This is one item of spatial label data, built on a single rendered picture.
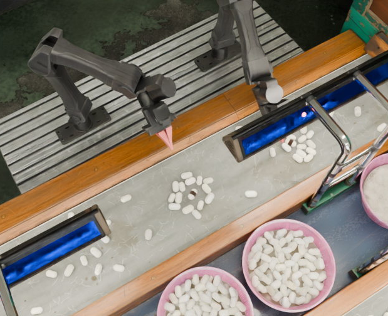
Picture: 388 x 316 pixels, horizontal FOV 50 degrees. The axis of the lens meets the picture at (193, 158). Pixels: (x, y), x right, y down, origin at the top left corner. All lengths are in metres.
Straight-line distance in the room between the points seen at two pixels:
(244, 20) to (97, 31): 1.63
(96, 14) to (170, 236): 1.93
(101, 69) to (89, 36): 1.61
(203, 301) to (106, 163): 0.53
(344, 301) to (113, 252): 0.68
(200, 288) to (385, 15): 1.11
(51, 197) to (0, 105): 1.34
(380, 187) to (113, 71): 0.91
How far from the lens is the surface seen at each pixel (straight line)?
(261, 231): 1.31
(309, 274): 1.31
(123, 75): 1.20
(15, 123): 1.70
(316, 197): 1.32
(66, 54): 1.22
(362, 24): 1.75
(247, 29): 1.33
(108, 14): 2.92
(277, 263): 1.31
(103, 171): 1.39
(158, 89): 1.18
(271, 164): 1.41
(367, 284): 1.33
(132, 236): 1.32
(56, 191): 1.40
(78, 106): 1.44
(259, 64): 1.35
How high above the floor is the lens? 1.99
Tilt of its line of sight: 63 degrees down
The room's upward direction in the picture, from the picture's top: 3 degrees counter-clockwise
